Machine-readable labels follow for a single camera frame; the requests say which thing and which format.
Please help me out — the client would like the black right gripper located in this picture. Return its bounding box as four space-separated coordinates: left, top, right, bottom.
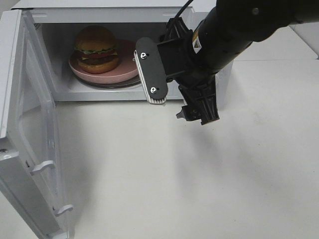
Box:
157 17 219 125

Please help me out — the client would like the burger with lettuce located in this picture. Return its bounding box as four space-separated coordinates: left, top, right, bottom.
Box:
74 25 120 74

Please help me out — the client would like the white microwave oven body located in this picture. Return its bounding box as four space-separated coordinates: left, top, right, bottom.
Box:
11 0 245 110

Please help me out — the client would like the white microwave door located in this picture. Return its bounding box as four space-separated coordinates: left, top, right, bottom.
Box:
0 9 73 239

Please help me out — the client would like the pink round plate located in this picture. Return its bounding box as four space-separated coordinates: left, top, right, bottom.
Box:
69 39 138 84

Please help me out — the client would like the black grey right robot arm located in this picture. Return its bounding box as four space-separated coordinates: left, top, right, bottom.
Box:
158 0 319 124

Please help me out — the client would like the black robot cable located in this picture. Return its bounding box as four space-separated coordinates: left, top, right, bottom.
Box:
174 0 194 19

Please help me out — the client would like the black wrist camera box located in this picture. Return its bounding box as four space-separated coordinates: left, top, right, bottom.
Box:
134 37 168 105

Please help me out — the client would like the glass microwave turntable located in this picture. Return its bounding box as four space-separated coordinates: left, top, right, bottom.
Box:
76 76 141 89

